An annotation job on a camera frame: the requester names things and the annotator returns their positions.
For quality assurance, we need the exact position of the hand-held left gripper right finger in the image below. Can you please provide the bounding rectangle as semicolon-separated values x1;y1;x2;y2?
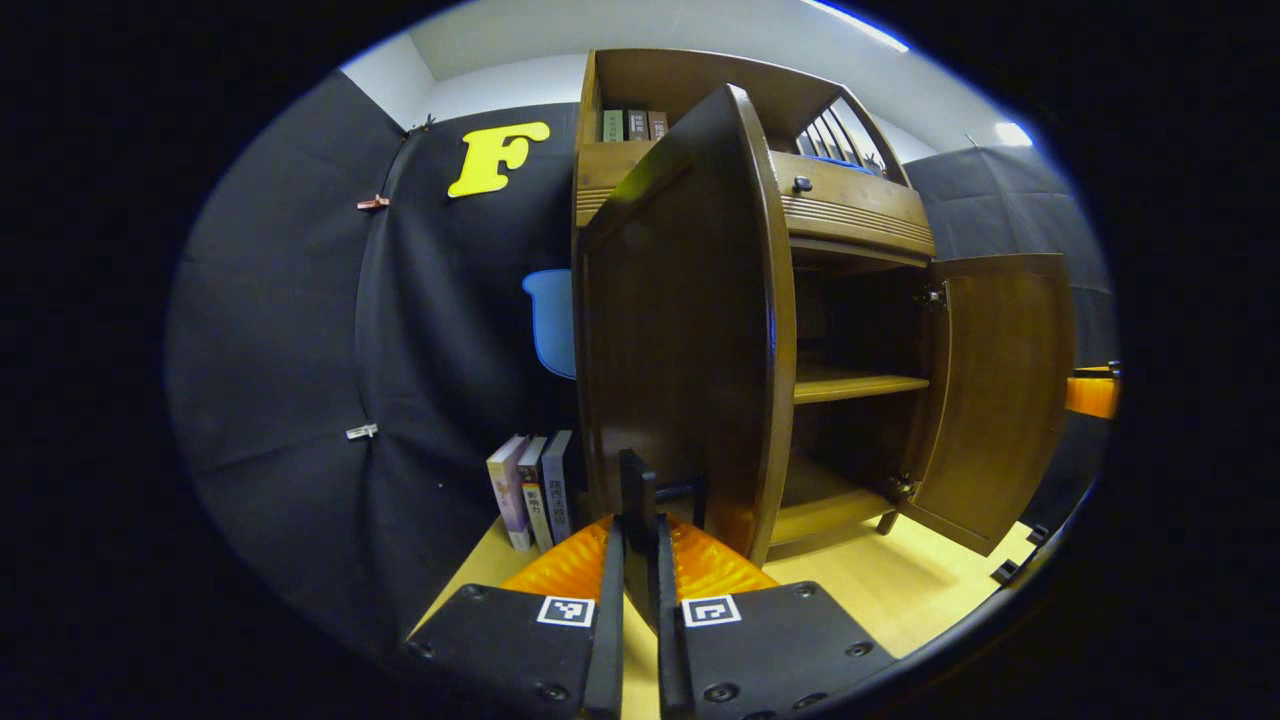
655;512;896;720

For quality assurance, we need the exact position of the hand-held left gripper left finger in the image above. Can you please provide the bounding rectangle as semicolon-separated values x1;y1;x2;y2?
405;515;626;720

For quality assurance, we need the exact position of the wooden shoe cabinet door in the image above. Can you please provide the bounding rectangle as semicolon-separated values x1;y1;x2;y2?
900;253;1076;557
575;84;798;566

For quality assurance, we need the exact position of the black door handle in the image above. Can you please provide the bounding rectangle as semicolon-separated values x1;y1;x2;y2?
618;448;707;626

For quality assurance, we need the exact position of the wooden double-door shoe cabinet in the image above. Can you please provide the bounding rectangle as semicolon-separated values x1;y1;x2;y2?
572;48;1078;566

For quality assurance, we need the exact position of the grey yellow standing book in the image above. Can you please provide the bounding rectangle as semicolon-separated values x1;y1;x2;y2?
517;437;554;554

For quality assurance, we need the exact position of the blue-grey standing book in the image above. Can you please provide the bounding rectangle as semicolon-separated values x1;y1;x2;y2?
540;430;578;546

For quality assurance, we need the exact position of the pale standing book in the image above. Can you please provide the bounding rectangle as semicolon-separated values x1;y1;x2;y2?
487;434;534;552

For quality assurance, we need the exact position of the wooden inner shelf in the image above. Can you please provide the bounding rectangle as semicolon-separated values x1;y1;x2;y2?
793;365;931;405

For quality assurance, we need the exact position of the wooden drawer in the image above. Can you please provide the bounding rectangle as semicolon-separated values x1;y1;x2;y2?
575;140;937;263

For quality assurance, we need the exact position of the blue towel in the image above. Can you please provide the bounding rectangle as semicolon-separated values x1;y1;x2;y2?
805;153;886;176

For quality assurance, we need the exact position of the black backdrop cloth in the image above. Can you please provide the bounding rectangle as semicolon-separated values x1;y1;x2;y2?
165;70;1119;661

